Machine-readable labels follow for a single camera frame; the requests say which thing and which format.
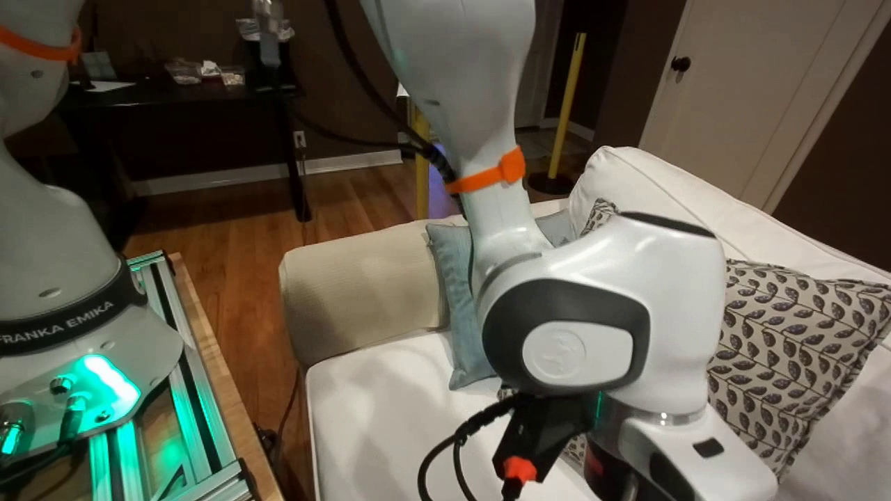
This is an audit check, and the white clutter on table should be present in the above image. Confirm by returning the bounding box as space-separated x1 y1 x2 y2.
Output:
165 57 246 93

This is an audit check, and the yellow stanchion pole black base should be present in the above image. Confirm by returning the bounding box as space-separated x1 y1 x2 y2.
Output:
526 32 590 197
405 88 435 224

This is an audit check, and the leaf pattern cushion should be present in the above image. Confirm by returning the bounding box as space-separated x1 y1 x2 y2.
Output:
579 195 891 476

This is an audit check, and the black orange cable connector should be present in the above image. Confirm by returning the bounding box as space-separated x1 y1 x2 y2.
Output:
491 394 593 501

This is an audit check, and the dark wooden side table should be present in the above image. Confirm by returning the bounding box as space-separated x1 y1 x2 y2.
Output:
60 78 314 227

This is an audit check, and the white sofa with beige armrest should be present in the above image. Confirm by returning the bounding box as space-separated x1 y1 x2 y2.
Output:
275 142 891 501

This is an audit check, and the teal cushion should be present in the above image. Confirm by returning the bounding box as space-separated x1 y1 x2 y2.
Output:
423 221 498 394

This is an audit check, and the clear glass vase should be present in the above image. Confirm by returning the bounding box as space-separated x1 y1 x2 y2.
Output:
235 0 299 71

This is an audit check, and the white paper sheet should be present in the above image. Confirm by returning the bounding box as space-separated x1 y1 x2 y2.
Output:
80 50 140 96

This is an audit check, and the black looped cable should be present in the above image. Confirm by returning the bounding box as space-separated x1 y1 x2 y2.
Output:
416 394 525 501

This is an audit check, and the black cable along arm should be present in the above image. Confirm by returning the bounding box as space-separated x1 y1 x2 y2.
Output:
324 0 463 184

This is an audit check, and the orange cable strap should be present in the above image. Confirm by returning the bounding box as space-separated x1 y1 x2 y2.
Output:
442 149 530 197
0 26 85 68

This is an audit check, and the white closet door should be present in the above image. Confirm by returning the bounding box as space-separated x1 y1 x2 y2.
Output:
637 0 891 216

